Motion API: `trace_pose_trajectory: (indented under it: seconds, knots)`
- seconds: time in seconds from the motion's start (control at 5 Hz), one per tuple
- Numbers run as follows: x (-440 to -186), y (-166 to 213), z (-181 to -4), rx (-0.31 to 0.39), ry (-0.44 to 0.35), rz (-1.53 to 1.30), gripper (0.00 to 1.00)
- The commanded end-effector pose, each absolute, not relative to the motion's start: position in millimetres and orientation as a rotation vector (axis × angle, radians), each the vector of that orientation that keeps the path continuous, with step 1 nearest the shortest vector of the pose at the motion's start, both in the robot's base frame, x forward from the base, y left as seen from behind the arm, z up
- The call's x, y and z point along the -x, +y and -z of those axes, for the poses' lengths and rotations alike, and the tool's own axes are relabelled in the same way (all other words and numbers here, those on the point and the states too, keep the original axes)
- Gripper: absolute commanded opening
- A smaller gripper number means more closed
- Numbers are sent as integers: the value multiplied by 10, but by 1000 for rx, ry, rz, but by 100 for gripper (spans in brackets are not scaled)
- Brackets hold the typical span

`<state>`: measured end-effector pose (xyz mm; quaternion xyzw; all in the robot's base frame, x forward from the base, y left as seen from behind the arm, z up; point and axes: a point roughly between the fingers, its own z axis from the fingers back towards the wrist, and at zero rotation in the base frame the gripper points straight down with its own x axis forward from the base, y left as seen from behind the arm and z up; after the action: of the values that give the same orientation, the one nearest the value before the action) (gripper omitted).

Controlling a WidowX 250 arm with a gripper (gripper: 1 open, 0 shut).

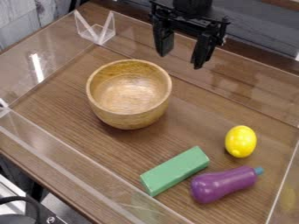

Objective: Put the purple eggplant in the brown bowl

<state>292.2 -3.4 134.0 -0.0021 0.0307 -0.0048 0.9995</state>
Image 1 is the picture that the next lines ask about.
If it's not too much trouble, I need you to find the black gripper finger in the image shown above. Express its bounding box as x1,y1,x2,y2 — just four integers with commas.
153,16,174,57
191,32,217,69

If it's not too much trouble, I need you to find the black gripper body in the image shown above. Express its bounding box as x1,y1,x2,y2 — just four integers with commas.
150,0,230,46

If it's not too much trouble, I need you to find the purple toy eggplant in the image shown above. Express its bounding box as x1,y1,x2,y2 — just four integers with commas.
191,166,265,204

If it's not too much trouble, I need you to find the brown wooden bowl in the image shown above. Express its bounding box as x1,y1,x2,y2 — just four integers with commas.
86,59,174,130

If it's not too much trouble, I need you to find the yellow toy lemon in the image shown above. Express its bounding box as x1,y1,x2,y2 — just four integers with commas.
225,125,258,158

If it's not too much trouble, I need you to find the green rectangular block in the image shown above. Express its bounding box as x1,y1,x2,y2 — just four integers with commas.
141,146,211,197

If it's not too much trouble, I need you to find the clear acrylic corner bracket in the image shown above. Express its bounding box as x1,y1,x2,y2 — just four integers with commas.
74,10,117,46

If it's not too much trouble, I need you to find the clear acrylic tray wall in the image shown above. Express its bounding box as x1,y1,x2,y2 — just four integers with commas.
0,107,194,224

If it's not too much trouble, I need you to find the black device with cable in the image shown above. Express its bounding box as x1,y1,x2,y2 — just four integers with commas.
0,196,68,224

